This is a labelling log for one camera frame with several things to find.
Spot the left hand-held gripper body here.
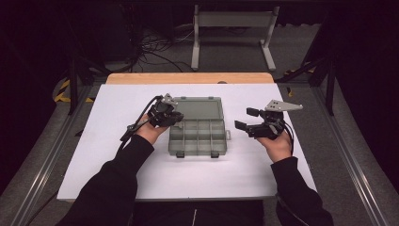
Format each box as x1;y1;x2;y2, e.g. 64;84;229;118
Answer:
147;93;180;128

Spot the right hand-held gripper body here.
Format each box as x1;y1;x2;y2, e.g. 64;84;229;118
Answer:
247;99;304;140

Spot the grey transparent compartment box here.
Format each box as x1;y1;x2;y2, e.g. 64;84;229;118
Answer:
168;96;232;159

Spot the person's right hand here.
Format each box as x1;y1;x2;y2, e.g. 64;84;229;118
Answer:
257;130;294;164

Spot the person's left hand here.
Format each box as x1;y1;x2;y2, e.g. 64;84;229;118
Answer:
135;113;169;146

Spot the wooden table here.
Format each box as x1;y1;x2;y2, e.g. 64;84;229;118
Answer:
105;73;275;85

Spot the white board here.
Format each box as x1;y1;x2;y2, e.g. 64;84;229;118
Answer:
56;83;318;202

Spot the white metal stand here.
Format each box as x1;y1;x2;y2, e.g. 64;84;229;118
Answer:
190;4;280;73

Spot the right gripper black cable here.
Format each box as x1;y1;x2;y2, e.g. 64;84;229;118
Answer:
281;121;295;155

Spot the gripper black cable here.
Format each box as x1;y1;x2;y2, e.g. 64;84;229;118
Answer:
119;95;164;150
281;121;295;155

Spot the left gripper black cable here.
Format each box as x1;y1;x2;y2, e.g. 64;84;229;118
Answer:
119;95;164;150

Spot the bundle of black floor cables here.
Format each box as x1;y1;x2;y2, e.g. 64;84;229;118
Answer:
123;23;196;73

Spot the black metal frame stand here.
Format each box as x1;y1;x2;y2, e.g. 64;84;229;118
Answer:
276;55;339;117
66;55;111;116

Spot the aluminium rail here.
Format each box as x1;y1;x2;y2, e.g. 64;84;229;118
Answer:
310;84;391;226
8;84;95;226

